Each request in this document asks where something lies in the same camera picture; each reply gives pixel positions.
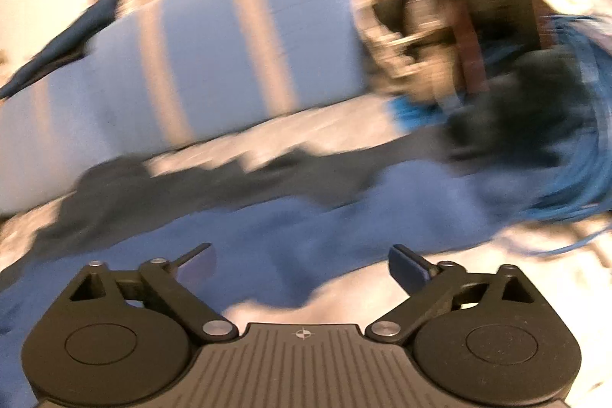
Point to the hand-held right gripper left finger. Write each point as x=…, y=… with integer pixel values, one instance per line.
x=198, y=267

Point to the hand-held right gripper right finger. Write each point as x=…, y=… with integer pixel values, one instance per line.
x=406, y=272

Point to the blue fleece sweater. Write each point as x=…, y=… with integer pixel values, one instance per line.
x=287, y=236

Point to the grey quilted bedspread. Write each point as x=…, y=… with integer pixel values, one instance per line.
x=454, y=293

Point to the blue striped pillow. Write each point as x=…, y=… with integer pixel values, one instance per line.
x=43, y=145
x=215, y=49

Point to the dark blue folded garment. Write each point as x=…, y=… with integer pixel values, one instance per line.
x=71, y=40

